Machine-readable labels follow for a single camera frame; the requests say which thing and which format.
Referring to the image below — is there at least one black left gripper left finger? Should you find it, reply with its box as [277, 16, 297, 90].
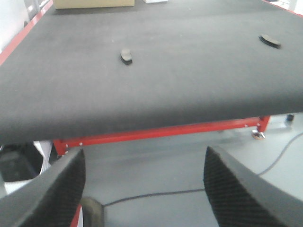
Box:
[0, 149, 86, 227]

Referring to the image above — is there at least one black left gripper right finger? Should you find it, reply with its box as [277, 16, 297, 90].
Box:
[203, 146, 303, 227]

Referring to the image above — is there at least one grey brake pad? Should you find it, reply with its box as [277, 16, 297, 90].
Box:
[120, 48, 133, 65]
[259, 34, 281, 49]

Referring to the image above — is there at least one dark grey conveyor belt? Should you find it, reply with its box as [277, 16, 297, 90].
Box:
[0, 0, 303, 145]

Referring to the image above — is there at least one large cardboard box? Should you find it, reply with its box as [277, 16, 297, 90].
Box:
[53, 0, 135, 9]

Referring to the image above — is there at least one white labelled box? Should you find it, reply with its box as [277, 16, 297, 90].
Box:
[143, 0, 168, 4]

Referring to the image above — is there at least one black floor cable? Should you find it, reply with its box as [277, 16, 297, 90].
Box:
[103, 132, 303, 208]

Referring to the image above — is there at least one red conveyor frame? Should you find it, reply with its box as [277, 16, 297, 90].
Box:
[0, 0, 303, 157]

